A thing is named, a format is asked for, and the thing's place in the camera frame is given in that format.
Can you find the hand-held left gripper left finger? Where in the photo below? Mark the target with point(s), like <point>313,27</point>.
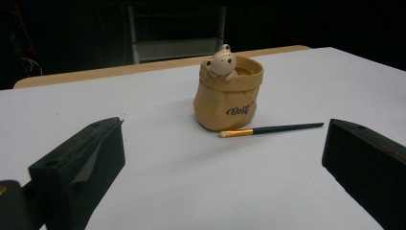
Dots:
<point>79,166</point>

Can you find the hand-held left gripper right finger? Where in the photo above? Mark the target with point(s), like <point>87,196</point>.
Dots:
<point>367,166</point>

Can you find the gold ferrule makeup brush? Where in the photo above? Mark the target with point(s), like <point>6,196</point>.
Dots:
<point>271,129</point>

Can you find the tan bear pen holder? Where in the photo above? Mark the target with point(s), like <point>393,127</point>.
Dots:
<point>223,99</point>

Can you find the wooden table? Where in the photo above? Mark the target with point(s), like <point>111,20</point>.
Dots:
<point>95,74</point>

